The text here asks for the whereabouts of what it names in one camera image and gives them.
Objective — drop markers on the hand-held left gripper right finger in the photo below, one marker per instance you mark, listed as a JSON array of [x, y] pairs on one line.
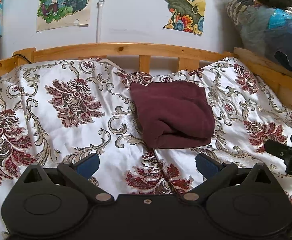
[[207, 167]]

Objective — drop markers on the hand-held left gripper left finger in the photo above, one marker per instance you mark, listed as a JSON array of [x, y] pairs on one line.
[[88, 166]]

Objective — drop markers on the maroon knit garment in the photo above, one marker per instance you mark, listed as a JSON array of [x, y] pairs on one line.
[[172, 115]]

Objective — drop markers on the floral satin bedspread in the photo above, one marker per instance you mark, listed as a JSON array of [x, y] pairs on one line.
[[48, 135]]

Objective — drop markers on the plastic-wrapped bedding bundle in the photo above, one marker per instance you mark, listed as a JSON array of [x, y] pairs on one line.
[[268, 30]]

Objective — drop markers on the wooden bed frame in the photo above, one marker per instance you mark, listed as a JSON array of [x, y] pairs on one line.
[[136, 48]]

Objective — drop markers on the white wall pipe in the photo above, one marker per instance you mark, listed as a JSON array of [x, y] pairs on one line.
[[100, 12]]

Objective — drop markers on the colourful landscape wall poster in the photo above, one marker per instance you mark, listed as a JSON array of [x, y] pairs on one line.
[[184, 5]]

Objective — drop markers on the cartoon character wall poster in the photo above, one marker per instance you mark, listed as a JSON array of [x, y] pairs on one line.
[[60, 2]]

